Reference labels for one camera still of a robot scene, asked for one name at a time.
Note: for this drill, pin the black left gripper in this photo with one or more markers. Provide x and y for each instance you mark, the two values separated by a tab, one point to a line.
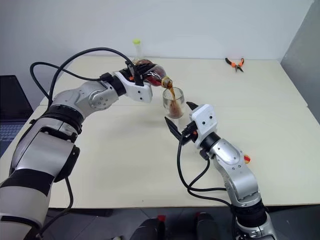
128	71

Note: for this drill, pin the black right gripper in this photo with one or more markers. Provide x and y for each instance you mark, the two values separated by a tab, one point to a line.
191	130

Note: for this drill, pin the dark soy sauce bottle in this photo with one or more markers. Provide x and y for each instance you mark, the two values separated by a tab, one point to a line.
155	78

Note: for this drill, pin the clear glass with cola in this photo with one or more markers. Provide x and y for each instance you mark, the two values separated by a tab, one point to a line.
166	102

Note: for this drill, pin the yellow bottle cap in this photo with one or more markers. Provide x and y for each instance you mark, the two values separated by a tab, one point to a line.
247	159

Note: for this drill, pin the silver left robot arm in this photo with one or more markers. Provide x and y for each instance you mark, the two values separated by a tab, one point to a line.
75	100

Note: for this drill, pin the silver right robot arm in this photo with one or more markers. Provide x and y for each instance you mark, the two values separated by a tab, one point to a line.
237	170

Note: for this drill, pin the clear tube with yellow-green cap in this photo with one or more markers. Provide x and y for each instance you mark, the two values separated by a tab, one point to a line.
138	50

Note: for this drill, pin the orange and black pliers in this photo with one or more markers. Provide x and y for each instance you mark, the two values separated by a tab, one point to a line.
235	65

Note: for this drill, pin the dark rounded shape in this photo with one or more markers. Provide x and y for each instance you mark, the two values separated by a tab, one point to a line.
147	230

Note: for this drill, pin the dark laptop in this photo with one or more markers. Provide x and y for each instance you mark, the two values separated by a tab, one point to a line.
12	100

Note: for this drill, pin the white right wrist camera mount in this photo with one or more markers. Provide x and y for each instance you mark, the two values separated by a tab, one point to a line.
205	117

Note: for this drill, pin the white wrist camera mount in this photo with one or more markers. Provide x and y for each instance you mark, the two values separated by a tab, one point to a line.
140	92
205	117

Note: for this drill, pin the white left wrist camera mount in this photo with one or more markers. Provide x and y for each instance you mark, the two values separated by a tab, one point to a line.
140	92

